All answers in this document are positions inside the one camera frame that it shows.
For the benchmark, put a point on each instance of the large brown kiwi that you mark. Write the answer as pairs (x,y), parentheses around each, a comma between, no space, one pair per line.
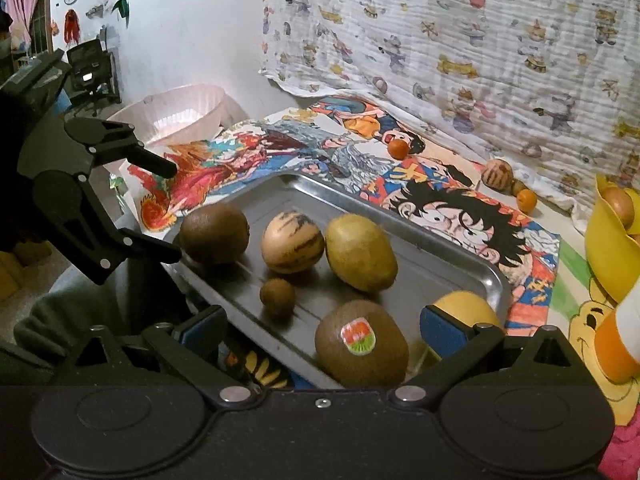
(215,232)

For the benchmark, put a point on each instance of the person's left forearm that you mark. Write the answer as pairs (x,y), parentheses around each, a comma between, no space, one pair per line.
(55,320)

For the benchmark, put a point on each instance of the large striped pepino melon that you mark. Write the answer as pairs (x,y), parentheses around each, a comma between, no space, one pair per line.
(292,242)

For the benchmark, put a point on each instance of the red wall ornament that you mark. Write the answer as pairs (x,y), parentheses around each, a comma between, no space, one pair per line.
(71,25)

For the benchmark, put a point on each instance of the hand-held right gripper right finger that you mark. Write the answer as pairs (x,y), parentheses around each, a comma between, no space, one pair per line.
(442,334)

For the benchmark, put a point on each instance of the brown kiwi with sticker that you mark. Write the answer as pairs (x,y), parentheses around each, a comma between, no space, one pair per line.
(361,345)

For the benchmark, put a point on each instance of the red dragon poster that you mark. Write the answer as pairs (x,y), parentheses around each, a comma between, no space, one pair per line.
(210,160)

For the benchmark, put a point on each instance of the white and orange cup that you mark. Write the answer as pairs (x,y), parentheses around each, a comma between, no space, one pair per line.
(620,345)

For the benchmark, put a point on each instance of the small orange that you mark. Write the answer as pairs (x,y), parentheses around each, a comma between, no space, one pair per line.
(398,148)
(526,200)

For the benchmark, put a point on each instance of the green hanging decoration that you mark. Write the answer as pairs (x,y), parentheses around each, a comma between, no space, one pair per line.
(121,9)

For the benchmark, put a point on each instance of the orange-brown fruit in bowl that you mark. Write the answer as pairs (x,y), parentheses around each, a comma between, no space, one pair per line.
(617,206)

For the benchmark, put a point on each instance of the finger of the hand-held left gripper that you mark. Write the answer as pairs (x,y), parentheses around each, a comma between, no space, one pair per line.
(150,251)
(150,164)

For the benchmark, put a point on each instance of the small round brown fruit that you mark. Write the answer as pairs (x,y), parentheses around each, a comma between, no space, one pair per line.
(277,296)

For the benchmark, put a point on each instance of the black office chair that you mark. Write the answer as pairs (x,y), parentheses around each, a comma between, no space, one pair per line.
(92,72)

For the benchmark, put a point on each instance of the tiny dark brown fruit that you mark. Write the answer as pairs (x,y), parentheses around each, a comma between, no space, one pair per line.
(517,186)

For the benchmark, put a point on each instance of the yellow lemon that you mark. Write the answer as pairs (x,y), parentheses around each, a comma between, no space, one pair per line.
(467,307)

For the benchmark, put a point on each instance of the yellow-green pear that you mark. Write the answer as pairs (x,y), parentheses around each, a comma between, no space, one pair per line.
(361,252)

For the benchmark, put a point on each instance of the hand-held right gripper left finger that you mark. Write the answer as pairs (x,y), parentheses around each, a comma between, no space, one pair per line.
(200,331)

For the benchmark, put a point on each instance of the printed cartoon blanket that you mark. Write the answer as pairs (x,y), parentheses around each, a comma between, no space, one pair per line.
(475,60)

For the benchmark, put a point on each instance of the pink plastic basket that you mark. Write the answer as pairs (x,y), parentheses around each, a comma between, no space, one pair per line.
(175,110)

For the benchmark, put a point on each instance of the yellow plastic bowl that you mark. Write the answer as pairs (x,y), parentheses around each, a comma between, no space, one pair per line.
(607,255)

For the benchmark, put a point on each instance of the grey metal tray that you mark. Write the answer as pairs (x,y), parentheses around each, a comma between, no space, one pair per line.
(430,265)

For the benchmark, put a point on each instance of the small striped pepino melon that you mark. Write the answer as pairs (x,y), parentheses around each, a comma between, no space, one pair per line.
(496,174)

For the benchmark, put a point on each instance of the pink cloth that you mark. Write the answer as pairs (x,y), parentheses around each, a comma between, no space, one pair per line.
(625,452)

